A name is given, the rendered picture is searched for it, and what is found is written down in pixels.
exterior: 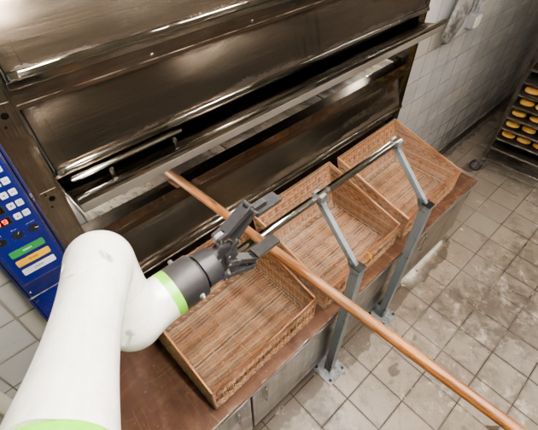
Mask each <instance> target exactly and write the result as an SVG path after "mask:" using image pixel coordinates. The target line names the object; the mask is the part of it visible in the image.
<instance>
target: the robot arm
mask: <svg viewBox="0 0 538 430"><path fill-rule="evenodd" d="M280 201H282V198H281V197H280V196H278V195H276V194H275V193H274V192H271V193H269V194H268V195H266V196H264V197H263V198H260V199H258V200H257V201H256V202H254V203H253V204H250V203H248V202H247V201H246V200H243V201H242V203H241V204H240V205H239V206H238V207H237V208H236V210H235V211H234V212H233V213H232V214H231V215H230V217H228V219H226V221H224V223H223V224H222V225H221V226H220V227H219V228H218V229H217V230H215V231H214V232H213V233H212V234H211V237H212V238H213V239H214V241H215V243H214V245H213V246H212V247H210V248H205V247H203V248H201V249H200V250H198V251H197V252H195V253H193V254H192V255H190V256H189V257H188V256H184V255H183V256H181V257H180V258H178V259H176V260H175V261H172V260H169V261H168V262H167V263H168V266H166V267H165V268H163V269H162V270H160V271H158V272H157V273H155V274H154V275H152V276H151V277H150V278H148V279H146V278H145V276H144V275H143V272H142V270H141V268H140V266H139V264H138V261H137V258H136V256H135V253H134V252H133V249H132V247H131V245H130V244H129V242H128V241H127V240H126V239H125V238H123V237H122V236H121V235H118V234H116V233H114V232H112V231H107V230H93V231H90V232H87V233H84V234H83V235H80V236H79V237H77V238H76V239H74V240H73V241H72V242H71V243H70V244H69V246H68V247H67V249H66V251H65V253H64V255H63V258H62V262H61V274H60V280H59V284H58V288H57V292H56V297H55V301H54V304H53V307H52V310H51V313H50V317H49V320H48V322H47V325H46V328H45V331H44V334H43V336H42V339H41V340H40V343H39V345H38V349H37V350H36V353H35V355H34V357H33V360H32V362H31V364H30V366H29V369H28V371H27V372H26V375H25V377H24V379H23V381H22V382H21V384H20V387H19V389H18V391H17V393H16V394H15V397H14V399H13V401H12V403H11V405H10V406H9V409H8V411H7V413H6V414H5V416H4V418H3V420H2V422H1V424H0V430H121V425H120V351H122V352H137V351H140V350H142V349H144V348H146V347H148V346H150V345H151V344H153V343H154V342H155V341H156V340H157V338H158V337H159V336H160V335H161V334H162V333H163V332H164V330H165V329H166V328H167V327H168V326H169V325H171V324H172V323H173V322H174V321H175V320H176V319H178V318H179V317H180V316H182V315H183V314H184V313H185V312H187V311H188V310H189V309H190V308H192V307H193V306H194V305H196V304H197V303H199V302H200V301H201V300H203V299H206V297H207V296H208V295H209V294H210V292H211V287H213V286H214V285H215V284H217V283H218V282H220V281H221V280H222V279H223V280H224V281H227V280H228V279H230V278H231V277H233V276H236V275H239V274H241V273H243V272H246V271H249V270H252V269H254V268H255V267H256V264H255V263H256V262H257V261H258V259H259V258H260V257H261V256H263V255H264V254H265V253H267V252H268V251H270V250H271V249H272V248H274V247H275V246H276V245H277V244H278V243H280V240H279V239H278V238H277V237H276V236H275V235H274V234H270V235H269V236H268V237H266V238H265V239H263V240H262V241H260V242H259V243H258V244H256V245H255V246H253V247H252V248H250V251H248V252H247V253H238V252H237V246H238V244H239V242H240V241H239V239H240V238H241V236H242V234H243V232H244V231H245V230H246V229H247V227H248V226H249V224H250V222H251V221H252V219H253V218H254V216H256V217H259V216H260V215H262V214H263V213H265V212H266V211H268V210H269V209H271V208H272V207H274V206H276V205H277V204H278V203H279V202H280ZM228 238H230V239H231V240H227V239H228Z"/></svg>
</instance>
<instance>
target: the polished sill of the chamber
mask: <svg viewBox="0 0 538 430"><path fill-rule="evenodd" d="M405 69H406V63H405V62H403V61H398V60H397V61H394V62H392V63H390V64H388V65H387V66H385V67H383V68H381V69H379V70H377V71H375V72H374V73H371V74H369V75H367V76H366V77H364V78H362V79H360V80H358V81H356V82H354V83H352V84H351V85H349V86H347V87H345V88H343V89H341V90H339V91H337V92H335V93H334V94H332V95H330V96H327V97H326V98H324V99H322V100H320V101H318V102H316V103H314V104H313V105H311V106H309V107H306V108H304V109H302V110H301V111H300V112H298V113H295V114H293V115H291V116H289V117H288V118H286V119H284V120H282V121H280V122H278V123H276V124H275V125H272V126H270V127H268V128H267V129H265V130H263V131H261V132H259V133H257V134H255V135H253V136H251V137H250V138H248V139H246V140H244V141H242V142H240V143H238V144H236V145H234V146H233V147H231V148H228V149H227V150H225V151H223V152H221V153H219V154H217V155H215V156H214V157H212V158H210V159H208V160H205V161H203V162H202V163H200V164H199V165H197V166H194V167H192V168H190V169H189V170H187V171H184V172H183V173H181V174H179V175H180V176H181V177H183V178H184V179H185V180H187V181H188V182H190V183H191V184H193V185H194V186H197V185H199V184H201V183H203V182H205V181H207V180H208V179H209V178H211V177H214V176H216V175H217V174H219V173H221V172H223V171H224V170H226V169H228V168H230V167H232V166H234V165H235V164H237V163H239V162H240V161H242V160H245V159H247V158H248V157H249V156H251V155H253V154H255V153H257V152H259V151H261V150H262V149H263V148H266V147H268V146H270V145H271V144H273V143H275V142H277V141H278V140H280V139H282V138H284V137H286V136H288V135H289V134H291V133H292V132H294V131H297V130H299V129H300V128H302V127H303V126H305V125H307V124H309V123H311V122H313V121H314V120H316V119H318V118H320V117H322V116H323V115H325V114H327V113H329V112H330V111H332V110H334V109H336V108H338V107H340V106H341V105H343V104H345V103H346V102H349V101H351V100H353V99H354V98H355V97H357V96H360V95H361V94H363V93H365V92H367V91H368V90H370V89H372V88H374V87H376V86H377V85H379V84H381V83H383V82H384V81H386V80H388V79H390V78H392V77H394V76H395V75H397V74H398V73H401V72H403V71H405ZM185 192H186V190H185V189H183V188H182V187H181V186H179V185H178V184H177V183H175V182H174V181H173V180H172V179H169V180H167V181H166V182H164V183H162V184H160V185H158V186H156V187H154V188H152V189H151V190H149V191H147V192H145V193H143V194H141V195H139V196H137V197H135V198H133V199H132V200H129V201H128V202H126V203H124V204H122V205H120V206H117V207H116V208H115V209H113V210H111V211H109V212H106V213H104V214H103V215H101V216H100V217H98V218H95V219H93V220H91V221H90V222H88V223H86V224H83V225H82V226H81V227H82V229H83V231H84V232H85V233H87V232H90V231H93V230H107V231H112V232H115V231H116V230H118V229H120V228H122V227H124V226H126V225H127V224H129V223H131V222H133V221H134V220H136V219H138V218H141V217H142V216H143V215H145V214H147V213H149V212H151V211H153V210H155V209H156V208H157V207H159V206H162V205H164V204H165V203H167V202H169V201H170V200H172V199H174V198H176V197H178V196H179V195H181V194H183V193H185Z"/></svg>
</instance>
